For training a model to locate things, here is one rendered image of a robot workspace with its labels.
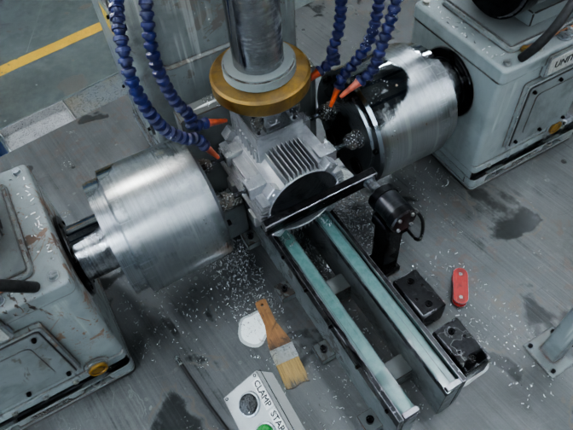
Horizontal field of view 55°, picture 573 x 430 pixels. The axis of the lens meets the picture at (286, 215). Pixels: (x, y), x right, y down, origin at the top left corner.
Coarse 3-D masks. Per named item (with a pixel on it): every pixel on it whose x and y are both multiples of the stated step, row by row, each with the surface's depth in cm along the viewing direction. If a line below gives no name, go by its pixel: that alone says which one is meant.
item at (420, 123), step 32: (384, 64) 107; (416, 64) 107; (448, 64) 117; (320, 96) 120; (352, 96) 106; (384, 96) 104; (416, 96) 106; (448, 96) 109; (352, 128) 111; (384, 128) 104; (416, 128) 107; (448, 128) 111; (352, 160) 117; (384, 160) 107; (416, 160) 117
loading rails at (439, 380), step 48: (288, 240) 114; (336, 240) 113; (288, 288) 118; (336, 288) 115; (384, 288) 106; (336, 336) 102; (384, 336) 110; (432, 336) 99; (384, 384) 95; (432, 384) 98
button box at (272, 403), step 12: (264, 372) 83; (240, 384) 81; (252, 384) 80; (264, 384) 80; (276, 384) 83; (228, 396) 82; (240, 396) 81; (264, 396) 79; (276, 396) 80; (264, 408) 78; (276, 408) 78; (288, 408) 80; (240, 420) 80; (252, 420) 79; (264, 420) 78; (276, 420) 77; (288, 420) 77
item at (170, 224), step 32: (128, 160) 98; (160, 160) 96; (192, 160) 96; (96, 192) 94; (128, 192) 92; (160, 192) 93; (192, 192) 94; (224, 192) 102; (96, 224) 97; (128, 224) 91; (160, 224) 92; (192, 224) 94; (224, 224) 97; (96, 256) 96; (128, 256) 92; (160, 256) 94; (192, 256) 97; (224, 256) 104; (160, 288) 102
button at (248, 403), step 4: (244, 396) 80; (248, 396) 79; (252, 396) 79; (240, 400) 80; (244, 400) 79; (248, 400) 79; (252, 400) 79; (256, 400) 79; (240, 404) 80; (244, 404) 79; (248, 404) 79; (252, 404) 79; (256, 404) 79; (240, 408) 79; (244, 408) 79; (248, 408) 79; (252, 408) 78; (256, 408) 79; (244, 412) 79; (248, 412) 79; (252, 412) 78
